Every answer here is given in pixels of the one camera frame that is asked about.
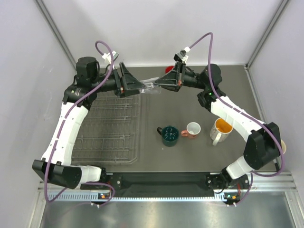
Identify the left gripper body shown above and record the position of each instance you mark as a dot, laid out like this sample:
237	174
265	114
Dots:
119	82

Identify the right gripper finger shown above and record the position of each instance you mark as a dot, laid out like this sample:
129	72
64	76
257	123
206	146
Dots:
174	88
170	78

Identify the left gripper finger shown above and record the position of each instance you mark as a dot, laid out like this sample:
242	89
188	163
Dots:
130	92
128	81

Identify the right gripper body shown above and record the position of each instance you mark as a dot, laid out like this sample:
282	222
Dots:
181	75

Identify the red mug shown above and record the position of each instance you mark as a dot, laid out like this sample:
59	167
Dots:
168	69

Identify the clear plastic cup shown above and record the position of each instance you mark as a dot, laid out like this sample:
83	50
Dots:
150	87

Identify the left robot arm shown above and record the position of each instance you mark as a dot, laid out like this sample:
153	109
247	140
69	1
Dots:
55	164

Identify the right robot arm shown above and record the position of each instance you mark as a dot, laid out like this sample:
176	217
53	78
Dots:
263	141

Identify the small pink mug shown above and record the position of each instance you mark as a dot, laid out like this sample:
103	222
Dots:
192	130

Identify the dark green mug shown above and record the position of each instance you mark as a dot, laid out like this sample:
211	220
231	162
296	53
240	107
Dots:
169	135

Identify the white mug orange inside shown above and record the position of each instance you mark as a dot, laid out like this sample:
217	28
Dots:
220	131

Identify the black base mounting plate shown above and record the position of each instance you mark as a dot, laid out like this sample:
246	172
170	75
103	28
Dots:
170	184

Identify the beige patterned mug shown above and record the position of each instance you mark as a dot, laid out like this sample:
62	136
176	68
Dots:
283	145

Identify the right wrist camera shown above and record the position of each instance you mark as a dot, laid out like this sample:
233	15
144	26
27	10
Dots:
182	56

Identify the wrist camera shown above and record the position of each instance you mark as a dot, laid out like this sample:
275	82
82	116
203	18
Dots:
110	57
182	56

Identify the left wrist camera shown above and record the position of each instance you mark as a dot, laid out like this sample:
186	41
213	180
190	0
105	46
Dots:
110	57

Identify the grey wire dish rack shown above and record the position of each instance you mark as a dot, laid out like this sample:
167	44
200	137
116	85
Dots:
109	132

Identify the aluminium frame rail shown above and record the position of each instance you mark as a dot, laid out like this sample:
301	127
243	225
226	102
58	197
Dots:
103	192

